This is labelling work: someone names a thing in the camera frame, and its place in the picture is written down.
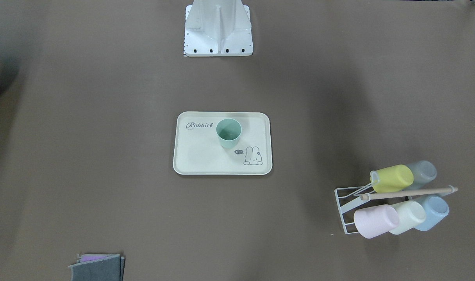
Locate green cup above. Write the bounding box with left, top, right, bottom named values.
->
left=216, top=119, right=242, bottom=149

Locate cream rabbit tray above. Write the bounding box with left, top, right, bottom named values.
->
left=173, top=111, right=273, bottom=175

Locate pink cup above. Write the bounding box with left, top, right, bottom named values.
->
left=354, top=204, right=400, bottom=239

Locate yellow cup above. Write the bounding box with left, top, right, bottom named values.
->
left=370, top=164, right=414, bottom=194

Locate cream cup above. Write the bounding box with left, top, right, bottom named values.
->
left=389, top=200, right=426, bottom=235

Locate grey cup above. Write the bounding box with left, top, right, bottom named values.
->
left=404, top=160, right=437, bottom=190

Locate blue cup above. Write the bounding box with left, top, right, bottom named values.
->
left=414, top=194, right=450, bottom=231

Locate folded grey cloth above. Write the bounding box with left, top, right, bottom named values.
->
left=68, top=254, right=125, bottom=281

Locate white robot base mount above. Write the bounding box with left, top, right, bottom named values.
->
left=183, top=0, right=254, bottom=57

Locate white wire cup rack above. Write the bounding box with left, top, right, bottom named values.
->
left=334, top=171, right=458, bottom=235

